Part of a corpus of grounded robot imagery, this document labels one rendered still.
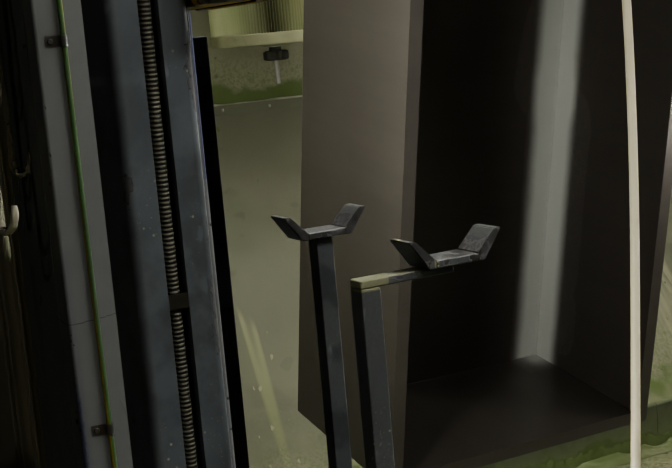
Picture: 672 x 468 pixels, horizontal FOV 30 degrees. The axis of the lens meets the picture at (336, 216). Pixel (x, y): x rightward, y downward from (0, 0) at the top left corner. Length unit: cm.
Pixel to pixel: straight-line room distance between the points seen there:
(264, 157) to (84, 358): 209
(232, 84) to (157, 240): 263
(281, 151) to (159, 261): 261
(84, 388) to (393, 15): 87
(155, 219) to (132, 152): 5
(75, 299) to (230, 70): 215
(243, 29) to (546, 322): 106
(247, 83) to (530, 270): 114
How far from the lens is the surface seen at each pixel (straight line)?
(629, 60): 220
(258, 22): 317
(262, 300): 324
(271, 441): 311
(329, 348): 110
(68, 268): 139
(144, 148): 88
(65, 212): 139
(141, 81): 88
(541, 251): 274
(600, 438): 356
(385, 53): 204
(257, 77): 353
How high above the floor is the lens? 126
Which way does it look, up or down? 8 degrees down
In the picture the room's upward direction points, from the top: 5 degrees counter-clockwise
